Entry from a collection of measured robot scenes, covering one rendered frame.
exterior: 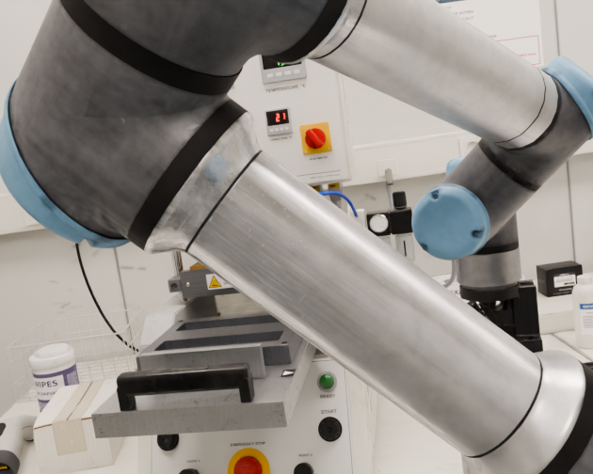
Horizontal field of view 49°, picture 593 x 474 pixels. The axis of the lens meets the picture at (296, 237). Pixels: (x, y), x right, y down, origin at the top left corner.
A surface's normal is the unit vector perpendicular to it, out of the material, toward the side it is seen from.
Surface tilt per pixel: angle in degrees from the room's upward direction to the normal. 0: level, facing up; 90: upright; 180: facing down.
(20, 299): 90
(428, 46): 108
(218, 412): 90
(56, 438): 89
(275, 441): 65
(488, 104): 128
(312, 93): 90
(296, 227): 71
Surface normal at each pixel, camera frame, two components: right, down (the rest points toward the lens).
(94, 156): -0.18, 0.36
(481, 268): -0.47, 0.18
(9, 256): 0.04, 0.14
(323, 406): -0.20, -0.27
